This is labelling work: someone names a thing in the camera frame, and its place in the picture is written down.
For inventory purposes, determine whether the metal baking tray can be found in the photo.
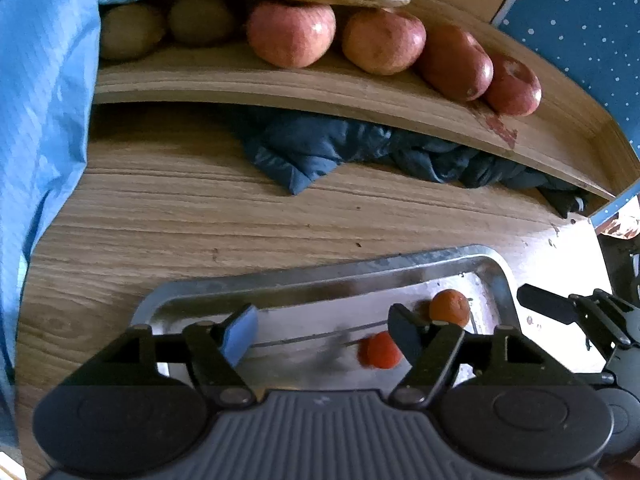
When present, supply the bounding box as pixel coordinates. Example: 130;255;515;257
131;245;518;394

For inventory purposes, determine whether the red apple far left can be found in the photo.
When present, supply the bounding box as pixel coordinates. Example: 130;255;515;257
246;1;336;68

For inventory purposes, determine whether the dark blue cloth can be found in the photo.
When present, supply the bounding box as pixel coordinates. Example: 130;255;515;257
238;110;588;218

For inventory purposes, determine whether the brown kiwi right shelf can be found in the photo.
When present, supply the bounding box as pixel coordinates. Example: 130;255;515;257
168;0;233;46

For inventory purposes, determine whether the red apple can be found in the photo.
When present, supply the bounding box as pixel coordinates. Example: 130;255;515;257
342;9;426;76
246;1;336;68
416;24;494;102
483;52;542;117

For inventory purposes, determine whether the small red tomato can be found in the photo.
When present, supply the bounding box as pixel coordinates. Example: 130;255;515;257
357;330;402;370

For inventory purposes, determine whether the red apple far right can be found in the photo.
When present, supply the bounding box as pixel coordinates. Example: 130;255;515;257
483;52;542;117

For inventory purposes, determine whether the light blue hanging garment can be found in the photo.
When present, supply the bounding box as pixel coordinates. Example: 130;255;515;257
0;0;138;448

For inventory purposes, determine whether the wooden raised shelf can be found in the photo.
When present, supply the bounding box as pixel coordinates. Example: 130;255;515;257
92;0;640;201

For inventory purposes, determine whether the small orange tangerine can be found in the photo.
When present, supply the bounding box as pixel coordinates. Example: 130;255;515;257
428;289;471;328

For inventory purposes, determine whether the brown kiwi shelf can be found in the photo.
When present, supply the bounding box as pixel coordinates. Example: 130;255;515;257
168;0;233;46
100;3;165;61

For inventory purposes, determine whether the brown kiwi left shelf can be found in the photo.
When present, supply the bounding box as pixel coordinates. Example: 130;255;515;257
100;3;165;61

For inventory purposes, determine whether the blue starry panel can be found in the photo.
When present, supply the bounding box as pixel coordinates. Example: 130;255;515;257
491;0;640;229

